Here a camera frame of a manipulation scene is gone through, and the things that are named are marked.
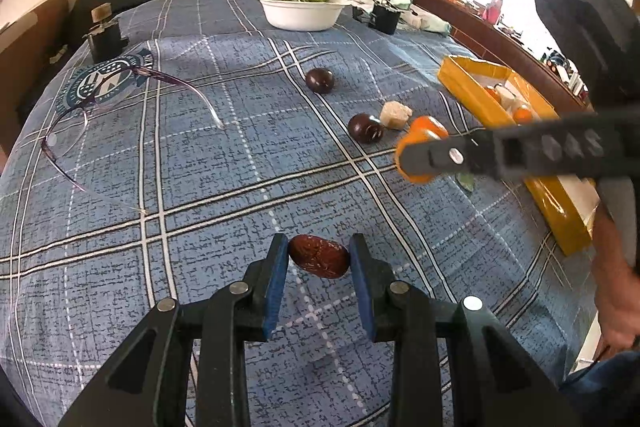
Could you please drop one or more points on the person's blue jeans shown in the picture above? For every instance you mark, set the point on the person's blue jeans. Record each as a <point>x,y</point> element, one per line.
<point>610,387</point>

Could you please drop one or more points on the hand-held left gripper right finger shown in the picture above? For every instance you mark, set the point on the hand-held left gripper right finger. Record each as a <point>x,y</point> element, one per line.
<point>362,292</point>

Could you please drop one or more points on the small black charger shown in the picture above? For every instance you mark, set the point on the small black charger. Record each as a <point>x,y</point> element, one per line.
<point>360,13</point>

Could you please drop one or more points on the green leaf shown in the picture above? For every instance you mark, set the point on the green leaf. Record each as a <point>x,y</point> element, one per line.
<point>466,182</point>

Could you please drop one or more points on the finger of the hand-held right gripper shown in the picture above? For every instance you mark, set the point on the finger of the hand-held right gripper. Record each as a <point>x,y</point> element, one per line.
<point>435,157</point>

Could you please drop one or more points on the black cup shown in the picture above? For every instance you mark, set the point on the black cup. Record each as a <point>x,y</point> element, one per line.
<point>385,19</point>

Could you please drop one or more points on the blue plaid tablecloth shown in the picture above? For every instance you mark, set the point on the blue plaid tablecloth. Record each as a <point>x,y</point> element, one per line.
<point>200,187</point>

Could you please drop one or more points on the pile of white clothes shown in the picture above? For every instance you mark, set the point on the pile of white clothes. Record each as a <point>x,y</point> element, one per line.
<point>430,23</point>

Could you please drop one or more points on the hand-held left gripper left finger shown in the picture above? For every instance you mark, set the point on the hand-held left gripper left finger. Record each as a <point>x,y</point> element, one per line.
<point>275,292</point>

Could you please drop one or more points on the pink bottle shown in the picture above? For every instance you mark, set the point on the pink bottle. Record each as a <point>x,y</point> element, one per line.
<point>492,7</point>

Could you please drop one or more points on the red date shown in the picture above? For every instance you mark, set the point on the red date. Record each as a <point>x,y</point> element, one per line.
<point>320,257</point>

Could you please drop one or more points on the purple frame glasses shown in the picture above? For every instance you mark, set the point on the purple frame glasses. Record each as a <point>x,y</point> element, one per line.
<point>150,72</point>

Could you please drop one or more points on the brown wooden furniture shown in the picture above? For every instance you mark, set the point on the brown wooden furniture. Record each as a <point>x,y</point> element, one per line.
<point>30,57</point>

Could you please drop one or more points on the person's right forearm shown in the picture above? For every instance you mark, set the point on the person's right forearm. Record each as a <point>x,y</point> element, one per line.
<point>615,297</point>

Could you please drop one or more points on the yellow cardboard tray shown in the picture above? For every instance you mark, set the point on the yellow cardboard tray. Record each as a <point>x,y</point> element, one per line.
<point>555,207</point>

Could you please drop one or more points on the brown brick pattern counter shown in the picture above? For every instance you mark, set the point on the brown brick pattern counter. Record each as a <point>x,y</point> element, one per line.
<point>480,39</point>

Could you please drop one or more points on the white fruit chunk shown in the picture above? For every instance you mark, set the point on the white fruit chunk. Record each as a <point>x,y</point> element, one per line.
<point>395,114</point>
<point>506,98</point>

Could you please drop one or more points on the white bowl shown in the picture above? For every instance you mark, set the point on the white bowl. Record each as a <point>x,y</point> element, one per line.
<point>300,17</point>

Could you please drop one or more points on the dark purple plum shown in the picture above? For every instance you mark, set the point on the dark purple plum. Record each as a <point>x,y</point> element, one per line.
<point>320,80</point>
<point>366,128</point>

